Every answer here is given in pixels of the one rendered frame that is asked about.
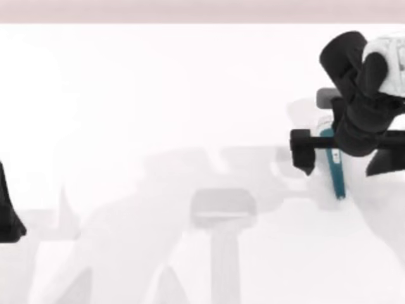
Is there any teal handled tool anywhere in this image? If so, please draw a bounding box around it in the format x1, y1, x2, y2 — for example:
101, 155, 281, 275
311, 114, 347, 201

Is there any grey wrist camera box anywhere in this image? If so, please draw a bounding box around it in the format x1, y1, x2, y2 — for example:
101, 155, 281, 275
316, 87, 341, 110

